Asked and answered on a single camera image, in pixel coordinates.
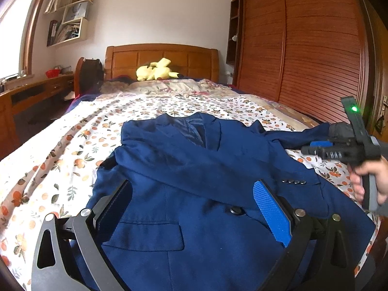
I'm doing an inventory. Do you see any navy blue suit jacket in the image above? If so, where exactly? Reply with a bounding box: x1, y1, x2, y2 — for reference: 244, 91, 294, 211
88, 113, 375, 290

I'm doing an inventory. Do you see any wooden bedroom door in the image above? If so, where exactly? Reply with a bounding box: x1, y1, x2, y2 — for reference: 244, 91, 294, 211
364, 0, 387, 142

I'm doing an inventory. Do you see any person's right hand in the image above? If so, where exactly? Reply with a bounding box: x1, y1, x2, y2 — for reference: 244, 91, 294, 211
347, 155, 388, 206

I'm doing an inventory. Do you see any orange floral bed sheet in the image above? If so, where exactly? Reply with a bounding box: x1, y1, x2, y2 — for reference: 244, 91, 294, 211
0, 79, 383, 291

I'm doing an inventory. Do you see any wooden louvred wardrobe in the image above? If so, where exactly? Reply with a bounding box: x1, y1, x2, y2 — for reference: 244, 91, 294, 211
226, 0, 373, 122

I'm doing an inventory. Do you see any wooden desk along window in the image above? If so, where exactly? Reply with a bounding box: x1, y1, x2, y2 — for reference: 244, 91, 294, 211
1, 74, 74, 159

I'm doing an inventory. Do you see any pink floral quilt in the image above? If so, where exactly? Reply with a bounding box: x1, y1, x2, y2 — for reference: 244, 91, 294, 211
100, 79, 239, 97

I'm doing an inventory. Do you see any red bowl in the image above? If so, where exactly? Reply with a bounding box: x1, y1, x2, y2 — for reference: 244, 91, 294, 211
45, 69, 61, 78

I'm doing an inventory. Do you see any yellow Pikachu plush toy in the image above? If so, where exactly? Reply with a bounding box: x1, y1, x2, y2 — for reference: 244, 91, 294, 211
136, 58, 179, 81

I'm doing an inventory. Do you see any wooden bed headboard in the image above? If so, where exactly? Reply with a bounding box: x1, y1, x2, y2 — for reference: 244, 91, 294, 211
105, 43, 220, 83

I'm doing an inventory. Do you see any dark pouch hanging on handle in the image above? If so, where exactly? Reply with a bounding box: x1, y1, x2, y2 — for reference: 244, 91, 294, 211
375, 116, 385, 135

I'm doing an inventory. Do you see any metal door handle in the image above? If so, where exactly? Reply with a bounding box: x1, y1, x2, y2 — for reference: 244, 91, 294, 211
380, 95, 388, 117

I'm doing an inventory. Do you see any window with wooden frame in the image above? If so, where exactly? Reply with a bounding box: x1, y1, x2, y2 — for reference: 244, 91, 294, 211
1, 0, 44, 79

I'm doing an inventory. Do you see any white wall shelf unit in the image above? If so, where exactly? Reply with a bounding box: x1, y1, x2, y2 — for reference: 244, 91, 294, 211
45, 0, 93, 47

